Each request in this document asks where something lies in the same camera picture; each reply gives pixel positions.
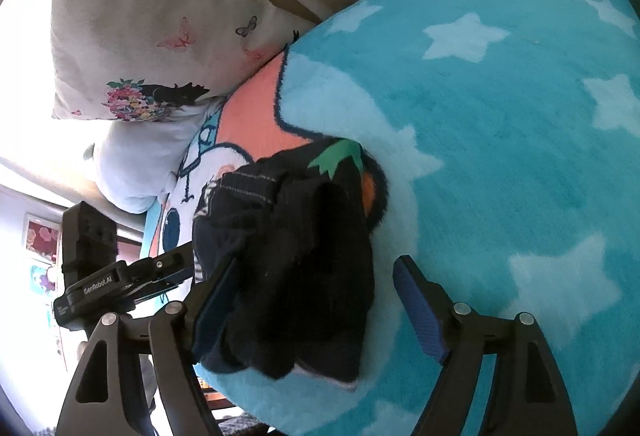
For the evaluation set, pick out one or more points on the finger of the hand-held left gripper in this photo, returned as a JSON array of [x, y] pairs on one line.
[[167, 266]]

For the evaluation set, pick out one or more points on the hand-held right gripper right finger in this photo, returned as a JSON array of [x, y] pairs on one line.
[[417, 311]]

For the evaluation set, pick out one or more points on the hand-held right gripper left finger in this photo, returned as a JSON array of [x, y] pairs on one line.
[[215, 311]]

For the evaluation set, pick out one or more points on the black pants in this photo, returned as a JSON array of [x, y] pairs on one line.
[[300, 291]]

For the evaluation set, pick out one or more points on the plain white pillow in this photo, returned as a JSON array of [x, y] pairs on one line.
[[135, 156]]

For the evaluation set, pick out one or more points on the teal star printed blanket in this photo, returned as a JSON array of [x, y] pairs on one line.
[[500, 141]]

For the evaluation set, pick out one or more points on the butterfly printed pillow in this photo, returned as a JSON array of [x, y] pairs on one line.
[[150, 16]]

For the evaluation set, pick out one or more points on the pink floral wall picture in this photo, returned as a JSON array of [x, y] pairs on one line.
[[42, 236]]

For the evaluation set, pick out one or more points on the teal wall picture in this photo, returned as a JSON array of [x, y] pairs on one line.
[[45, 283]]

